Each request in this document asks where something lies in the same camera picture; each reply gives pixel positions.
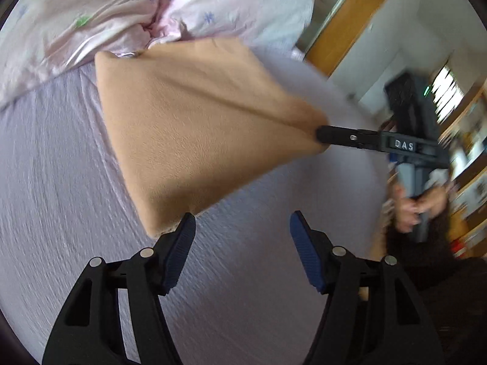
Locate tan fleece garment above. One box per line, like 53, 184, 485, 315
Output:
94, 38, 328, 238

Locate person's right hand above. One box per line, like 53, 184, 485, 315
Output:
392, 184, 451, 233

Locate pink floral pillow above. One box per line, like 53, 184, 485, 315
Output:
150, 0, 314, 50

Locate white tree print pillow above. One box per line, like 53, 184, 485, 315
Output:
1, 0, 159, 106

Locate wooden door frame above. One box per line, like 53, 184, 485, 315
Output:
296, 0, 385, 76

